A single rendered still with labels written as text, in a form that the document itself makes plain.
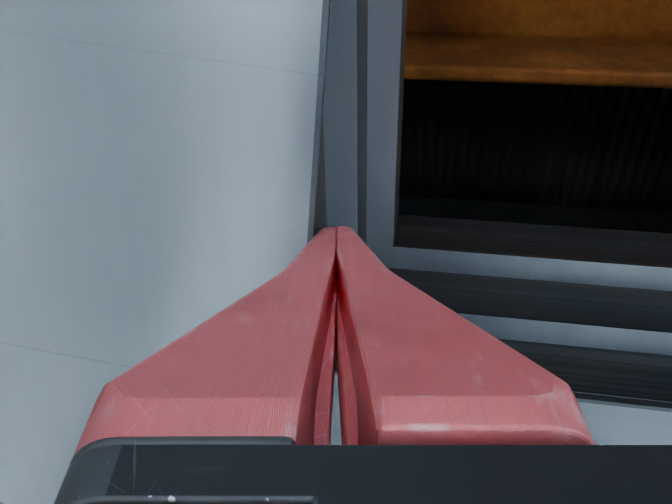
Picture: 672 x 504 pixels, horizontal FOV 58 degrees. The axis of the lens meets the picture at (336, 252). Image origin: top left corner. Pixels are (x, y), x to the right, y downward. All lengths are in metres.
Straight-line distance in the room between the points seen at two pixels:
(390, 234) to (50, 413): 0.11
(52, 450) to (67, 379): 0.04
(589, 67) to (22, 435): 0.23
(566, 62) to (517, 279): 0.12
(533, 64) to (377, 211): 0.12
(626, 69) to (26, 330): 0.22
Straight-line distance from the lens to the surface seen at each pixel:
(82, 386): 0.18
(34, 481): 0.23
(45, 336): 0.17
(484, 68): 0.25
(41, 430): 0.20
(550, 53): 0.27
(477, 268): 0.16
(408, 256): 0.16
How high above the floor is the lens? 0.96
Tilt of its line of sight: 53 degrees down
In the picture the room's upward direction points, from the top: 164 degrees counter-clockwise
